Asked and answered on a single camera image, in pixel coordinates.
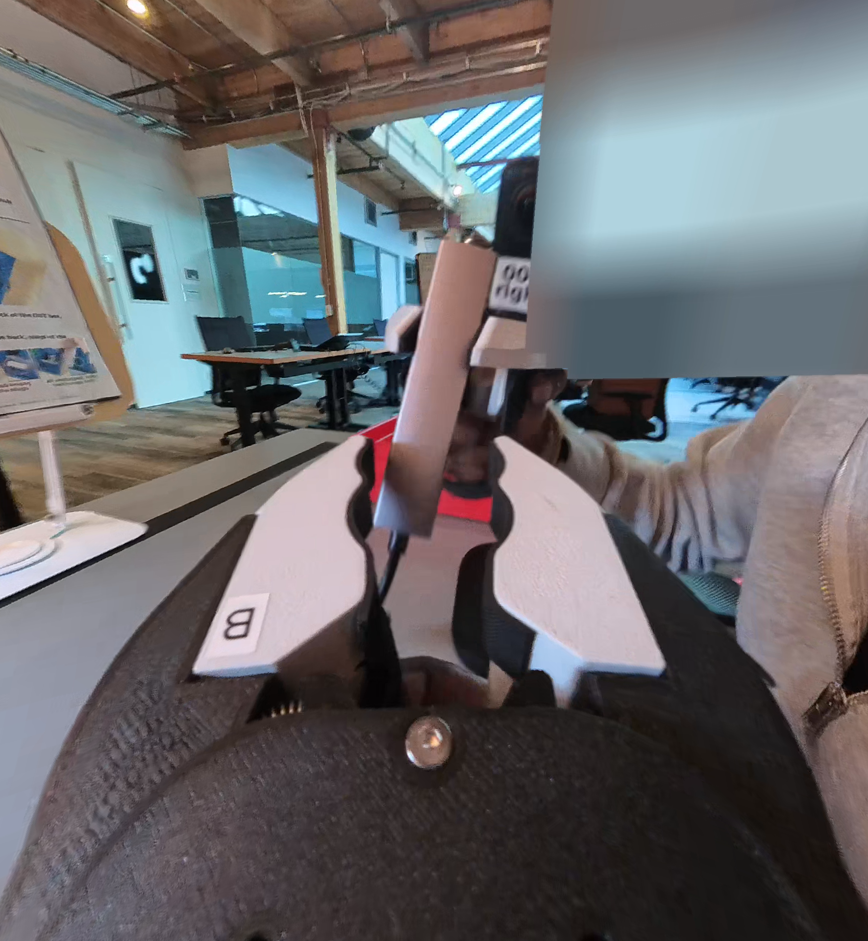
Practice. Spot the wooden instruction sign board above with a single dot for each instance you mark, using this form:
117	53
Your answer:
29	294

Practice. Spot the person's right hand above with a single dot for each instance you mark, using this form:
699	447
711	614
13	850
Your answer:
529	404

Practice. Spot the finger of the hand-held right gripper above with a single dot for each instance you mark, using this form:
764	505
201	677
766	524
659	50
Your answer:
503	342
403	329

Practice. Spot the person in grey hoodie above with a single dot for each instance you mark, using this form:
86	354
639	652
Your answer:
809	625

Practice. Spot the black office chair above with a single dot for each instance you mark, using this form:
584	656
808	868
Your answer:
735	393
323	331
228	334

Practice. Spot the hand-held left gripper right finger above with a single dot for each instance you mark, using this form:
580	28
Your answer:
573	581

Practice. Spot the brown office chair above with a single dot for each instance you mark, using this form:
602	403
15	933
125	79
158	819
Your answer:
617	404

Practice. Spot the person's right forearm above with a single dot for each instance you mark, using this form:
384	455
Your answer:
684	485

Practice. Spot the black dome camera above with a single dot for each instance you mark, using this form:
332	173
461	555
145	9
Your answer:
362	134

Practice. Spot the wooden top office desk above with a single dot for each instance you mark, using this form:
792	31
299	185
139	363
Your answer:
272	358

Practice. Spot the ceiling spot light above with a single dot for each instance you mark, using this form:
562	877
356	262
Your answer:
137	7

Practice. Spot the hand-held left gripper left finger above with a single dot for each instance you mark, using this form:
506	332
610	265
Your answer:
294	559

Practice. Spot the sign holder stand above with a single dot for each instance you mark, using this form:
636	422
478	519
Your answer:
88	537

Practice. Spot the red plastic storage bin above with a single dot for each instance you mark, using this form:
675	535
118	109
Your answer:
463	503

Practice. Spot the small wall notice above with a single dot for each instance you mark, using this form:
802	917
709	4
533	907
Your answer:
192	285

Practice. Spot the person's left hand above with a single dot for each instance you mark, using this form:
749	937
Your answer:
445	684

